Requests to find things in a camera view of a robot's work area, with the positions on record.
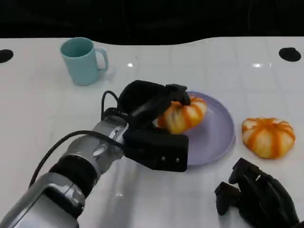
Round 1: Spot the lilac plate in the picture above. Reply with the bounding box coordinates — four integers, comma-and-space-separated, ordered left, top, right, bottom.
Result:
163, 91, 236, 167

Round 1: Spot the orange and white toy bread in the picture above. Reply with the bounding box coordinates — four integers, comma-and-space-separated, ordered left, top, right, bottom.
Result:
241, 117, 296, 160
155, 96, 208, 134

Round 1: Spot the pale green mug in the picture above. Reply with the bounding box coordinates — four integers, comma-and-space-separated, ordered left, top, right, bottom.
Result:
59, 37, 109, 86

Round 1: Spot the black round table grommet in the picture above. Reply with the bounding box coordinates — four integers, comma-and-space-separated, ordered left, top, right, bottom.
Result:
0, 49, 14, 64
278, 47, 302, 63

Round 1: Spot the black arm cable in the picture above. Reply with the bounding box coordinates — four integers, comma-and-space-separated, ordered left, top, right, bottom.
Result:
28, 130, 124, 188
101, 91, 120, 119

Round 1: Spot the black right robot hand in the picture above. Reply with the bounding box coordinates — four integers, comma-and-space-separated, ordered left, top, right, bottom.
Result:
214, 157, 300, 228

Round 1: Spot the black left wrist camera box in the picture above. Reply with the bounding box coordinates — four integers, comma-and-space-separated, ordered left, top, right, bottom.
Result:
123, 129, 190, 172

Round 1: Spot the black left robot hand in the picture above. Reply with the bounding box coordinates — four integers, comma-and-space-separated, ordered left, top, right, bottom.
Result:
117, 80, 192, 131

